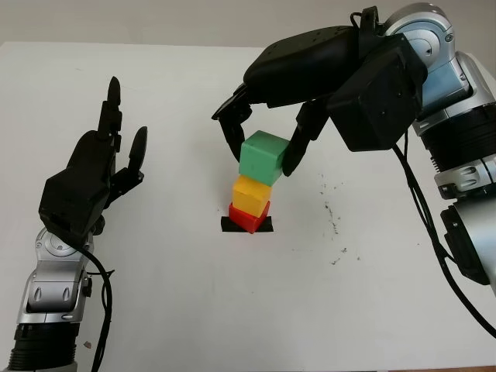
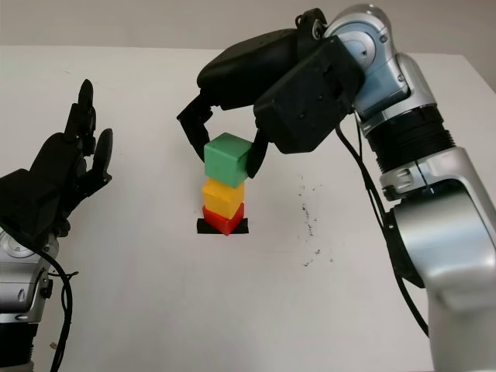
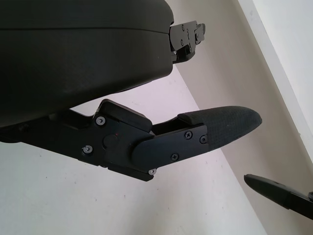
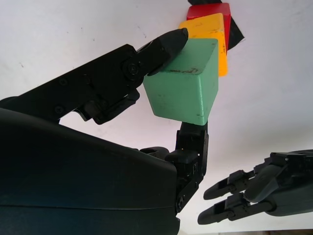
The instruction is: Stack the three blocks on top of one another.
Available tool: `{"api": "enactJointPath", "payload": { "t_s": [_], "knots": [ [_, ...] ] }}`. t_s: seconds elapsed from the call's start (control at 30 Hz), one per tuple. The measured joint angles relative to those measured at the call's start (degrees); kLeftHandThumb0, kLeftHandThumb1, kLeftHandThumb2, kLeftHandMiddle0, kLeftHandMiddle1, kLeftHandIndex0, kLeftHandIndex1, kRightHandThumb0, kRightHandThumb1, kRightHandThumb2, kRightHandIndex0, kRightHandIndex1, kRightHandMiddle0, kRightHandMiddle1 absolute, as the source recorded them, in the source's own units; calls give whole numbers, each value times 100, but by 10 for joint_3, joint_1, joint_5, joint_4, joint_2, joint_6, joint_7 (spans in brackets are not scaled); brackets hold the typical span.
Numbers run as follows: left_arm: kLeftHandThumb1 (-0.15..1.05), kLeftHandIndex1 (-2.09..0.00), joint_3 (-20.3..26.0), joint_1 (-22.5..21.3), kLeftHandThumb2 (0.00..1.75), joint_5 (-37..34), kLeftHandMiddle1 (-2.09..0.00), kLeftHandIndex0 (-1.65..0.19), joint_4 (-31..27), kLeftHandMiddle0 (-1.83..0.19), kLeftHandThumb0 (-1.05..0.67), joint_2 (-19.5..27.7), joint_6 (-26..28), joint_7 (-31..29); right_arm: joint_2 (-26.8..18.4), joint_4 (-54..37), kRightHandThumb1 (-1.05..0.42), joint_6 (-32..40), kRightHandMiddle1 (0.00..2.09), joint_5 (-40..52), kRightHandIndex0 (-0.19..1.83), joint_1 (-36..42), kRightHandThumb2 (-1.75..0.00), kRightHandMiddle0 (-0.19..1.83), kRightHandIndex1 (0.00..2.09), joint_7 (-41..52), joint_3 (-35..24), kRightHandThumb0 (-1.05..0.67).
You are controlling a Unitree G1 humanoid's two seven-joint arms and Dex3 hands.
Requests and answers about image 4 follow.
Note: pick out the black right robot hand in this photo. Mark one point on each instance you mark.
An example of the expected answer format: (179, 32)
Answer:
(73, 176)

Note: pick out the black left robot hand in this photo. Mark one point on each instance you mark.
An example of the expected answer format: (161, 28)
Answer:
(276, 186)

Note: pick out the green cube block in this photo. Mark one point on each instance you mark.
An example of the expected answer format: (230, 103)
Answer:
(181, 93)

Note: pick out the yellow cube block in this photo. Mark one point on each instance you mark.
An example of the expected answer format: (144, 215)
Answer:
(203, 27)

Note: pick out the red cube block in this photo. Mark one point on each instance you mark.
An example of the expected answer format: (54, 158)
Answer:
(210, 9)

